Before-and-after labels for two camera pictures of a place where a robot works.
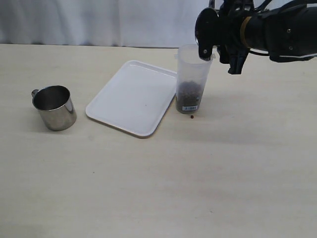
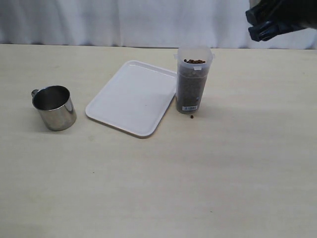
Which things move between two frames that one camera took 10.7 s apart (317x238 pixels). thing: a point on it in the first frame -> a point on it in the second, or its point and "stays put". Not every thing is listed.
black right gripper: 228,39 -> 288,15
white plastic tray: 136,100 stays put
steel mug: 57,108 stays put
